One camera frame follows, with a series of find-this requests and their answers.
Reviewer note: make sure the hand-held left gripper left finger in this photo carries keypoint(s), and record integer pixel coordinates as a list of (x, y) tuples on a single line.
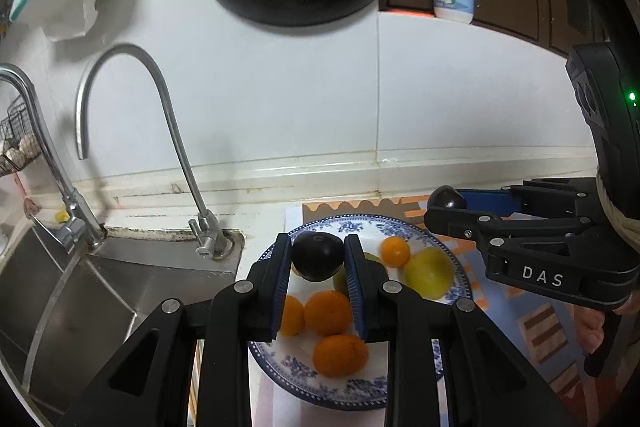
[(282, 269)]

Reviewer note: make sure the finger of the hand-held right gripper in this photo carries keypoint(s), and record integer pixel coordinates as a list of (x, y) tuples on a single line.
[(465, 222), (487, 199)]

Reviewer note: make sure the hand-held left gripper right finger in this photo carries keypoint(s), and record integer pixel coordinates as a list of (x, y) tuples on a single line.
[(356, 279)]

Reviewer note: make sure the green round fruit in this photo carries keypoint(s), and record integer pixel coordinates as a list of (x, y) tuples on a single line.
[(340, 281)]

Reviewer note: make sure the dark purple plum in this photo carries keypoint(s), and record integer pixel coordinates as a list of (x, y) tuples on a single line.
[(445, 198), (316, 257)]

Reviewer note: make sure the orange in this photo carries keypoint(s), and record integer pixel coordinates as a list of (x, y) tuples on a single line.
[(292, 317), (395, 251), (327, 312), (340, 354)]

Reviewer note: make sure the large yellow-green pear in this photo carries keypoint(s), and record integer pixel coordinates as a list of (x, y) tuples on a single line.
[(429, 272)]

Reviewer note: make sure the blue patterned white plate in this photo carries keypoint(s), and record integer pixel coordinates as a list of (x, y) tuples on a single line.
[(300, 399)]

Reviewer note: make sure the person's right hand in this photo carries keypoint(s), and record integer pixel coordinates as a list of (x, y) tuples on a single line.
[(595, 329)]

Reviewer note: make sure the colourful patterned table mat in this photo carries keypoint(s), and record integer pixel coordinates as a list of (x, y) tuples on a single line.
[(545, 327)]

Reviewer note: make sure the cream twisted cloth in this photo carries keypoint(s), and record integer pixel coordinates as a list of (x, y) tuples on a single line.
[(622, 219)]

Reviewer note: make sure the stainless steel sink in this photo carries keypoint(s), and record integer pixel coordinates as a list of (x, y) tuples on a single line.
[(90, 307)]

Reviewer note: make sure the thin gooseneck steel faucet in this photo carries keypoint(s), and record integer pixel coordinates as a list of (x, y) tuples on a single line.
[(170, 107)]

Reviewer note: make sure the large steel kitchen faucet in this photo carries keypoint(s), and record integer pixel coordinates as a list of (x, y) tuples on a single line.
[(55, 167)]

